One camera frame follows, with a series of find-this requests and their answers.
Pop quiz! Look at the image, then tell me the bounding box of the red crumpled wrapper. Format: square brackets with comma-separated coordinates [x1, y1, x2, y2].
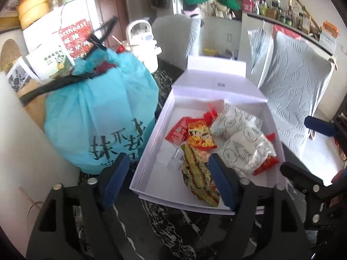
[112, 35, 128, 53]

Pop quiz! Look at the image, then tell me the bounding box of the white thermos kettle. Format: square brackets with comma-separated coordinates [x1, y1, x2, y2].
[126, 19, 162, 72]

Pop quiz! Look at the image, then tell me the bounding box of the blue plastic bag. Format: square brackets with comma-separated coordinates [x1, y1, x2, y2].
[43, 49, 159, 175]

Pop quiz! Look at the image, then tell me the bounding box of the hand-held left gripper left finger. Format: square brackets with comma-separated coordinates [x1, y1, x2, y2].
[26, 153, 131, 260]

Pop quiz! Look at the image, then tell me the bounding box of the white fridge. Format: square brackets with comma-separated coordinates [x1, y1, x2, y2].
[22, 0, 98, 52]

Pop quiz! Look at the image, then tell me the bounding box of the plain grey chair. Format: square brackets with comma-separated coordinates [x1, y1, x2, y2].
[152, 13, 202, 71]

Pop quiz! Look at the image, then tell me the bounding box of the grey leaf-pattern chair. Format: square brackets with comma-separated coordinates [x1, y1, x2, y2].
[251, 31, 337, 166]

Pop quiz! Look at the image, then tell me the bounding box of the white bread packet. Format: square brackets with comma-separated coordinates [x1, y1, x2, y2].
[210, 103, 262, 140]
[222, 126, 277, 178]

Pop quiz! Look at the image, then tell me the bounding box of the clear small plastic packet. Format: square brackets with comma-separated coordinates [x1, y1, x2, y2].
[161, 149, 186, 171]

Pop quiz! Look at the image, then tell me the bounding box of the brown paper bag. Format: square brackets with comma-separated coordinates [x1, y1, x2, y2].
[18, 79, 56, 132]

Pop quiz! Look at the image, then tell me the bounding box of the glass mug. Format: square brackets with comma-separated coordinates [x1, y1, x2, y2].
[26, 200, 45, 225]

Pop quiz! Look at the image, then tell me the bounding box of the white cabinet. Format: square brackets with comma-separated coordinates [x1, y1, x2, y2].
[198, 15, 243, 57]

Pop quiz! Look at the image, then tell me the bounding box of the person's right hand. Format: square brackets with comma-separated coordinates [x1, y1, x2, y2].
[332, 168, 347, 186]

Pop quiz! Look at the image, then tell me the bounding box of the bamboo branch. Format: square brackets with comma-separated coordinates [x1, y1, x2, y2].
[274, 0, 326, 33]

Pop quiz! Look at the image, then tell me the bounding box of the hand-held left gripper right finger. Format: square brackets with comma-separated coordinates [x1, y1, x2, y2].
[208, 153, 309, 260]

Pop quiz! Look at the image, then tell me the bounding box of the red cloth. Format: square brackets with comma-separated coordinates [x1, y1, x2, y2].
[274, 24, 308, 41]

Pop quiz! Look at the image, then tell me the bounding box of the pink patterned box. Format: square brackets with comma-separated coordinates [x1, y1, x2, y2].
[242, 0, 257, 13]

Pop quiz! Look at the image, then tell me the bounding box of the yellow pot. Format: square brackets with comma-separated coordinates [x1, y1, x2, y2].
[16, 0, 65, 29]

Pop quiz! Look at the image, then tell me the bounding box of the red paper bag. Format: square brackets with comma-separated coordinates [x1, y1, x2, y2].
[54, 19, 95, 59]

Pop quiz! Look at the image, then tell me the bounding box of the white cardboard box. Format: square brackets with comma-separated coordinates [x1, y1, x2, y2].
[129, 55, 286, 216]

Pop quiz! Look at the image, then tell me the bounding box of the row of jars and bottles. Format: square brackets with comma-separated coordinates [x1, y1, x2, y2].
[241, 0, 339, 37]

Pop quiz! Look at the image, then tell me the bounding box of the round woven mat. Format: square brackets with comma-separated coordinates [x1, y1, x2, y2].
[0, 38, 22, 75]

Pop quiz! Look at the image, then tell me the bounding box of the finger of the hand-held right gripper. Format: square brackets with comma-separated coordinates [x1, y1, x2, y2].
[280, 161, 335, 199]
[304, 115, 347, 141]

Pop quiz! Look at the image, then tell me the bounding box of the black ribbon handle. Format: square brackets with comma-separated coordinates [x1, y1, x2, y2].
[19, 18, 118, 106]

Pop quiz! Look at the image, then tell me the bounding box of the red yellow snack packet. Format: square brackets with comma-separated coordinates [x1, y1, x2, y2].
[187, 122, 218, 152]

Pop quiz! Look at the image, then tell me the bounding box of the framed picture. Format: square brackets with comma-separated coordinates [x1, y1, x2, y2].
[0, 13, 22, 34]

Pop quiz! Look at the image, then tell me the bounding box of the small red snack packet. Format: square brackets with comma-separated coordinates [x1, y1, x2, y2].
[253, 156, 280, 176]

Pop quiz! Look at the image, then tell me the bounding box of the white tea packet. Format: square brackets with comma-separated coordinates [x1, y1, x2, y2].
[26, 42, 76, 78]

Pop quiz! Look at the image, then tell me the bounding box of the brown door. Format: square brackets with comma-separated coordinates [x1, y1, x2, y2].
[93, 0, 131, 49]

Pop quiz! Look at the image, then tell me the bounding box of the wooden stirrer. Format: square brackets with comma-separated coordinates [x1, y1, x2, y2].
[18, 186, 36, 203]

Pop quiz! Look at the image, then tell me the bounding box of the black and white photo print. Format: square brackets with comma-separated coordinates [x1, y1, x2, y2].
[7, 57, 38, 93]

